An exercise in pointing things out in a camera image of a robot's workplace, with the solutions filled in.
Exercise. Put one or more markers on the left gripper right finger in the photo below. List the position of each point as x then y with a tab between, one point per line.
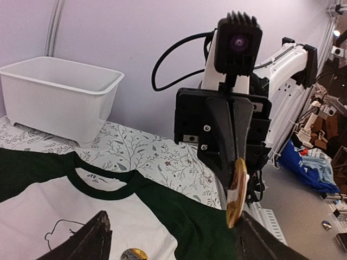
253	241

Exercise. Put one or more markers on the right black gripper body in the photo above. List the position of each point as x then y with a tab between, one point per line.
191	123

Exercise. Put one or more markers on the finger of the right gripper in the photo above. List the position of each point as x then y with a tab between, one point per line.
221	152
243	110

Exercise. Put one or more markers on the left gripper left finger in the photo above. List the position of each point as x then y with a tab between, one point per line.
92	241

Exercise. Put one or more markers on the yellow round brooch brown flowers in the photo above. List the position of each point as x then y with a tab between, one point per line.
236	195

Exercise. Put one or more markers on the white green raglan t-shirt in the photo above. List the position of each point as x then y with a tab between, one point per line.
47	198

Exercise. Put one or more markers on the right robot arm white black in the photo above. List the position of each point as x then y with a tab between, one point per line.
283	79

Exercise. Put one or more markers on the floral patterned table mat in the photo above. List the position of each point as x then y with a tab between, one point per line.
120	149

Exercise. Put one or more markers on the blue clothes pile outside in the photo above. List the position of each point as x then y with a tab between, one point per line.
313	170

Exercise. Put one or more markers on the white plastic bin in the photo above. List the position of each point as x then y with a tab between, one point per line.
68	99

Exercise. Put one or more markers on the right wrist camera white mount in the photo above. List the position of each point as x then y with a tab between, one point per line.
232	55

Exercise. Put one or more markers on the right aluminium frame post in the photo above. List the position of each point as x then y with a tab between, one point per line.
53	27

